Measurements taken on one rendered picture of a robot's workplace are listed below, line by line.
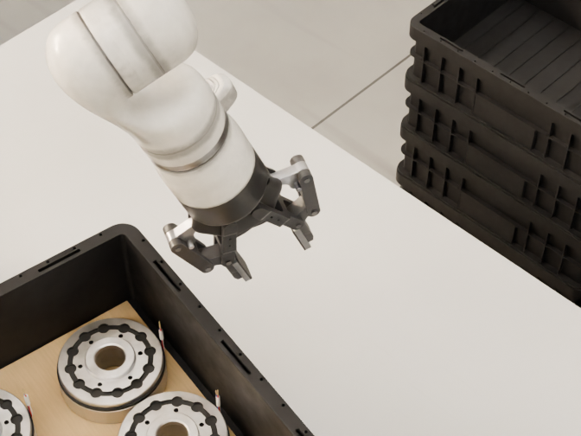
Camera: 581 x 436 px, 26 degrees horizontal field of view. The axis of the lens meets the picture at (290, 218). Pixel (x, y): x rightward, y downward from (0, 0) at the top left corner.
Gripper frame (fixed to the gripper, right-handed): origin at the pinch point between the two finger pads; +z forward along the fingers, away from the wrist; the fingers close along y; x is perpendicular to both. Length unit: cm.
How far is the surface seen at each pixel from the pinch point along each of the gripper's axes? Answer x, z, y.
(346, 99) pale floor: 106, 117, 15
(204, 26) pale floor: 139, 111, -5
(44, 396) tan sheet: 1.7, 6.5, -26.6
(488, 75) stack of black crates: 50, 59, 34
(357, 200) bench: 24.7, 35.2, 8.4
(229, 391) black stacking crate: -6.6, 7.8, -9.8
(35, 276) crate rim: 8.7, -1.8, -21.2
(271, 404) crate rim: -12.4, 3.0, -5.8
